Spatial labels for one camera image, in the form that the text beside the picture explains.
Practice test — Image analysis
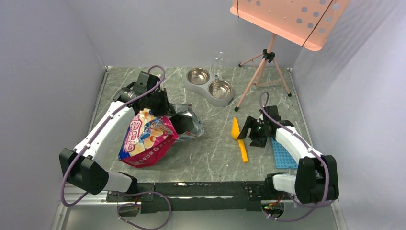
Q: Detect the grey double pet bowl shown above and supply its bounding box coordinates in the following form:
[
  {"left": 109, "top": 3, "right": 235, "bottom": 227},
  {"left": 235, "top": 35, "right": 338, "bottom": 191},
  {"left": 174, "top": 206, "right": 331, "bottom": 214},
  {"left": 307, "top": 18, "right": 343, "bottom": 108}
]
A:
[{"left": 182, "top": 67, "right": 235, "bottom": 107}]

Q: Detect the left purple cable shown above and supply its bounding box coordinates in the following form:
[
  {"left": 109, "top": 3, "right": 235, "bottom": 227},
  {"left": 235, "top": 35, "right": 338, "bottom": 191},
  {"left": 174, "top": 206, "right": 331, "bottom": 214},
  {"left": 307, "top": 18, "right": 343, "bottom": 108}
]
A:
[{"left": 59, "top": 65, "right": 166, "bottom": 207}]

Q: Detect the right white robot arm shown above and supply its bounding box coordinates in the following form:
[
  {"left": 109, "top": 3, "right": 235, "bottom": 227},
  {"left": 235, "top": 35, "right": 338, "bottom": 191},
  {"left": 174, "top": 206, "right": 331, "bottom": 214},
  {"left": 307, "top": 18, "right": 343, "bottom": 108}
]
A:
[{"left": 237, "top": 105, "right": 339, "bottom": 205}]

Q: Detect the purple cable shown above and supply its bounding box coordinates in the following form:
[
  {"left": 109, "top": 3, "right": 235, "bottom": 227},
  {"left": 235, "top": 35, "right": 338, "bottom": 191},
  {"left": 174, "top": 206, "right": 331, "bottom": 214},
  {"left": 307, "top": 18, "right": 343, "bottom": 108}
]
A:
[
  {"left": 59, "top": 65, "right": 166, "bottom": 207},
  {"left": 259, "top": 92, "right": 330, "bottom": 222}
]

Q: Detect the pink music stand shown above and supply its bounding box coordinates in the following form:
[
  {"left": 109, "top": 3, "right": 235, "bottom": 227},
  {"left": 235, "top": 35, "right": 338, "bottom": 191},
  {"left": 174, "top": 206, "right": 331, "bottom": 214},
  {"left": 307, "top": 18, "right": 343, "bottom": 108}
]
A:
[{"left": 230, "top": 0, "right": 350, "bottom": 111}]

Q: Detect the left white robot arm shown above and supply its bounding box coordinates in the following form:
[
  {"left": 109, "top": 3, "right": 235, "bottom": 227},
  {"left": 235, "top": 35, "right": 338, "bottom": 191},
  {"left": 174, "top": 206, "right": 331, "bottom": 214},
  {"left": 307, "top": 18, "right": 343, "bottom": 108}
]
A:
[{"left": 59, "top": 71, "right": 174, "bottom": 201}]

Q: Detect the blue building base plate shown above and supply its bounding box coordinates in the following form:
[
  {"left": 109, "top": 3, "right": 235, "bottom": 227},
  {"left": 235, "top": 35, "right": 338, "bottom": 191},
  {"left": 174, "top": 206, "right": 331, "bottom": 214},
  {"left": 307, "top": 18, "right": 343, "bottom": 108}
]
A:
[{"left": 271, "top": 138, "right": 298, "bottom": 169}]

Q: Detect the yellow plastic scoop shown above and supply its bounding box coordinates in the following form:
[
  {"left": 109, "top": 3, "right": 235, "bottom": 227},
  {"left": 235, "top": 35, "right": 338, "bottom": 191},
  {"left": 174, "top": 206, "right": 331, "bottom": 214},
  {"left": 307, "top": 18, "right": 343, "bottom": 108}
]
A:
[{"left": 231, "top": 117, "right": 248, "bottom": 163}]

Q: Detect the colourful pet food bag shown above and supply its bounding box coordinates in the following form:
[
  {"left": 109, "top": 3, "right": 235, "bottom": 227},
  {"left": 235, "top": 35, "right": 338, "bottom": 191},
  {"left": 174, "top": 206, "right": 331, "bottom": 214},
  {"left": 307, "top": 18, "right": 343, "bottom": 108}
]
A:
[{"left": 118, "top": 103, "right": 204, "bottom": 168}]

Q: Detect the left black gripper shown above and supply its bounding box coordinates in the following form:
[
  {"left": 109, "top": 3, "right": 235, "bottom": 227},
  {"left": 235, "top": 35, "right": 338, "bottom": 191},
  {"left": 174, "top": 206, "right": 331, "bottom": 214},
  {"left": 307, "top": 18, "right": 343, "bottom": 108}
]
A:
[{"left": 147, "top": 88, "right": 175, "bottom": 117}]

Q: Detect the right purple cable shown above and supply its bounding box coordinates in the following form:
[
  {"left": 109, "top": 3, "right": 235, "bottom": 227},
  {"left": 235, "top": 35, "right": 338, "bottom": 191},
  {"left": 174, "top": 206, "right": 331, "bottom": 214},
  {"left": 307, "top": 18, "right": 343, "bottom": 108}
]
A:
[{"left": 259, "top": 92, "right": 330, "bottom": 222}]

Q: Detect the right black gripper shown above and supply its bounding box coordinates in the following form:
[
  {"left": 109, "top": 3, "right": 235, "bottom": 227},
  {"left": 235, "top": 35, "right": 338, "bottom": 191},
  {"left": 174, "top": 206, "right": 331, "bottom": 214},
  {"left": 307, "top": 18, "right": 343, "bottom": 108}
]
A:
[{"left": 237, "top": 116, "right": 270, "bottom": 148}]

